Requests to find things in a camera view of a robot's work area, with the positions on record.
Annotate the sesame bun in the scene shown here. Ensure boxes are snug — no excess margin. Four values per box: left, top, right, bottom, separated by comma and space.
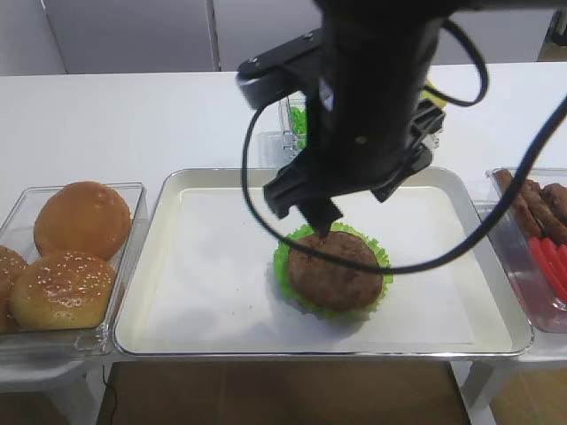
9, 251, 115, 330
0, 245, 28, 333

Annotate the green lettuce leaf in container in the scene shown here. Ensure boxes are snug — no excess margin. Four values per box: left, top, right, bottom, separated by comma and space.
291, 106, 307, 151

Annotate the clear plastic patty tomato container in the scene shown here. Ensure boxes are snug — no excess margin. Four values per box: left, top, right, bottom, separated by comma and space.
489, 168, 566, 334

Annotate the clear plastic lettuce cheese container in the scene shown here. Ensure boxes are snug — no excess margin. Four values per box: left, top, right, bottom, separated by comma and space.
278, 92, 307, 158

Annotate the left sesame bun top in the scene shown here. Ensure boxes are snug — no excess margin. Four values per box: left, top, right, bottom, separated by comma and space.
0, 245, 28, 333

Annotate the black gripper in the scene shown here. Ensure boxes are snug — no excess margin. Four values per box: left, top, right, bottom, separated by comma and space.
263, 84, 432, 237

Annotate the black cable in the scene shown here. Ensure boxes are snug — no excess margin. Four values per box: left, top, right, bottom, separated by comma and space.
241, 19, 567, 274

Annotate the brown meat patty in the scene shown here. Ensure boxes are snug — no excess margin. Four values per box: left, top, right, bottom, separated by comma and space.
542, 183, 567, 226
493, 169, 542, 237
521, 179, 566, 245
285, 230, 384, 313

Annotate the middle red tomato slice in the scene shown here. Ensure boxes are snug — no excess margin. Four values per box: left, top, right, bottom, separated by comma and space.
540, 238, 566, 287

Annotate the right sesame bun top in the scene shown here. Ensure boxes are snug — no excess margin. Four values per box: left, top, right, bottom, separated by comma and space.
9, 251, 115, 330

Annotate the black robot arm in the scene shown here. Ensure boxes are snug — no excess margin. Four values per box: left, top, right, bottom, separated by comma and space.
238, 1, 539, 232

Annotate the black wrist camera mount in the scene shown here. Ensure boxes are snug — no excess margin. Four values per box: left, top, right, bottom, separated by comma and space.
236, 28, 322, 110

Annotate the white paper tray liner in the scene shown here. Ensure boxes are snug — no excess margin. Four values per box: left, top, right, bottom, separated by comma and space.
132, 187, 516, 353

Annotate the green lettuce leaf on tray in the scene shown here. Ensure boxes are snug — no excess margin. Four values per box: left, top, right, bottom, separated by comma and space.
273, 222, 394, 321

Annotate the clear plastic bun container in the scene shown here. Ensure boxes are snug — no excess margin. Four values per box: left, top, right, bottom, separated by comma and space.
1, 182, 150, 365

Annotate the smooth orange bun bottom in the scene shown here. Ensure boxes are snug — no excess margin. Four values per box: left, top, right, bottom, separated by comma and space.
33, 182, 131, 260

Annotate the yellow cheese slice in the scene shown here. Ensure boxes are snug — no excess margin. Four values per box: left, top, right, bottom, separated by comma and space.
420, 79, 447, 109

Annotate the silver metal tray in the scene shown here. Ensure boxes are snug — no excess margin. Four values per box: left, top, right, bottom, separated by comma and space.
112, 166, 535, 359

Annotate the front red tomato slice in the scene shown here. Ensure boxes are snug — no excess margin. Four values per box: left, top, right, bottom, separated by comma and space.
557, 245, 567, 268

